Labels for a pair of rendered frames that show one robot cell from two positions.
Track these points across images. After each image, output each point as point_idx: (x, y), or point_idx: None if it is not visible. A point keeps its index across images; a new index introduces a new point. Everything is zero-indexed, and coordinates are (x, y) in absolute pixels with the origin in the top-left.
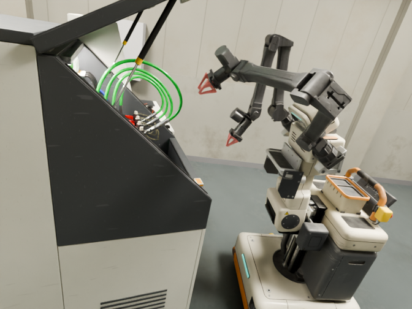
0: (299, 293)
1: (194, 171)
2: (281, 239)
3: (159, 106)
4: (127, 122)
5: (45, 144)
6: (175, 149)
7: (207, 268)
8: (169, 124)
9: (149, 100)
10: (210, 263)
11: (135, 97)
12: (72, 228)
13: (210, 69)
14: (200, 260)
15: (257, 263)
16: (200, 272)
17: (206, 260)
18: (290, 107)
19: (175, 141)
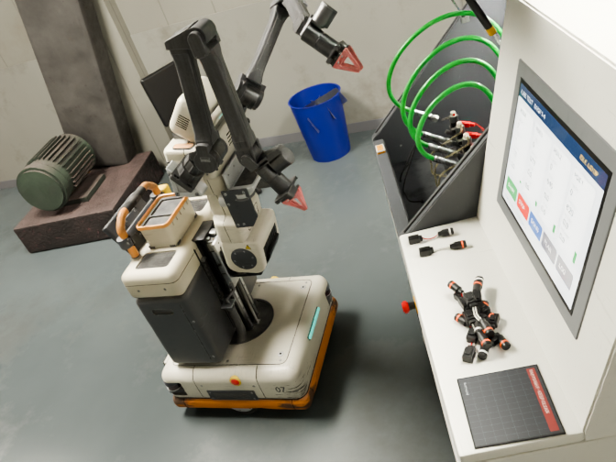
0: (267, 287)
1: (380, 165)
2: (227, 361)
3: (441, 380)
4: (449, 26)
5: None
6: (402, 200)
7: (365, 392)
8: (408, 258)
9: (489, 438)
10: (357, 400)
11: (478, 138)
12: None
13: (338, 44)
14: (373, 405)
15: (297, 317)
16: (379, 384)
17: (363, 405)
18: (219, 112)
19: (399, 223)
